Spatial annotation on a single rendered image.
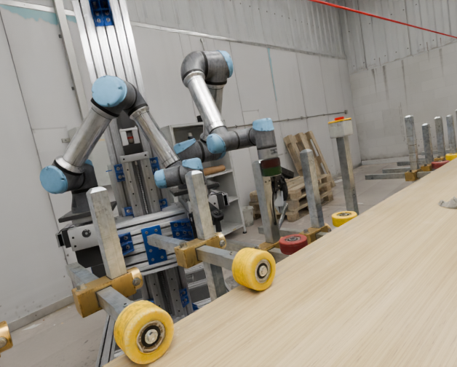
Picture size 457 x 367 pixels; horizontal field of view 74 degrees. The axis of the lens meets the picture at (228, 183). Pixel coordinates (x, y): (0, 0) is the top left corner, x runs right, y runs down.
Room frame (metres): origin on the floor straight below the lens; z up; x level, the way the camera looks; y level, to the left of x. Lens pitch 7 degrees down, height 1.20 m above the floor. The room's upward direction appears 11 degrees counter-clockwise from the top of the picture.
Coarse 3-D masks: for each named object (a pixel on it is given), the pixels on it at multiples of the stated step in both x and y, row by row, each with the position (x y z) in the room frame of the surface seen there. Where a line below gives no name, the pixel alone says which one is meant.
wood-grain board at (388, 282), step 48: (432, 192) 1.06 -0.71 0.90; (336, 240) 0.78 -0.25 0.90; (384, 240) 0.72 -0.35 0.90; (432, 240) 0.67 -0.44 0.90; (240, 288) 0.62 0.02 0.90; (288, 288) 0.58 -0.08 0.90; (336, 288) 0.54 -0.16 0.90; (384, 288) 0.51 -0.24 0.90; (432, 288) 0.48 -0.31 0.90; (192, 336) 0.48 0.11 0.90; (240, 336) 0.45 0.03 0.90; (288, 336) 0.43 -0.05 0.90; (336, 336) 0.41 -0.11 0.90; (384, 336) 0.39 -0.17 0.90; (432, 336) 0.37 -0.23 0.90
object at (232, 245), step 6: (228, 240) 1.09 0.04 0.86; (234, 240) 1.08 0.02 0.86; (228, 246) 1.07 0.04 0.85; (234, 246) 1.04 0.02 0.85; (240, 246) 1.01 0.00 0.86; (246, 246) 0.99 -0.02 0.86; (252, 246) 0.98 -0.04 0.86; (270, 252) 0.90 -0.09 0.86; (276, 252) 0.89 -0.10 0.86; (276, 258) 0.89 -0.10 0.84; (282, 258) 0.87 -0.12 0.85
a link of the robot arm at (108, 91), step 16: (96, 80) 1.17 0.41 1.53; (112, 80) 1.16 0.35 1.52; (96, 96) 1.16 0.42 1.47; (112, 96) 1.16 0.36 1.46; (128, 96) 1.22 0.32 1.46; (96, 112) 1.19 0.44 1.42; (112, 112) 1.20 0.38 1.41; (80, 128) 1.21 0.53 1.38; (96, 128) 1.21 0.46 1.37; (80, 144) 1.21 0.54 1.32; (64, 160) 1.22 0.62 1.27; (80, 160) 1.23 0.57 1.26; (48, 176) 1.21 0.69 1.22; (64, 176) 1.20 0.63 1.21; (80, 176) 1.27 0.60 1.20; (64, 192) 1.24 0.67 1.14
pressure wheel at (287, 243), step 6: (294, 234) 0.88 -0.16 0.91; (300, 234) 0.87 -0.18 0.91; (282, 240) 0.85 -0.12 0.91; (288, 240) 0.85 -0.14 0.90; (294, 240) 0.84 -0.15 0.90; (300, 240) 0.82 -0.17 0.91; (306, 240) 0.83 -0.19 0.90; (282, 246) 0.83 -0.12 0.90; (288, 246) 0.81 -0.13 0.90; (294, 246) 0.81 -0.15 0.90; (300, 246) 0.81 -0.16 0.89; (282, 252) 0.83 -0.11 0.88; (288, 252) 0.81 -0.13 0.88; (294, 252) 0.81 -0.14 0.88
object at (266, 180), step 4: (264, 160) 0.91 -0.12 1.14; (264, 168) 0.91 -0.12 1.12; (268, 168) 0.90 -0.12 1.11; (264, 176) 0.93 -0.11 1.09; (268, 176) 0.92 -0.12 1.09; (272, 176) 0.91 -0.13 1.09; (276, 176) 0.92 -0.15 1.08; (264, 180) 0.94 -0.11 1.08; (268, 180) 0.95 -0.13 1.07; (264, 184) 0.94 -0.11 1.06; (268, 184) 0.95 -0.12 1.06; (272, 196) 0.94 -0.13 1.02; (272, 200) 0.94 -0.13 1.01; (272, 204) 0.95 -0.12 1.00; (276, 220) 0.95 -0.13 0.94; (276, 224) 0.95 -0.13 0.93
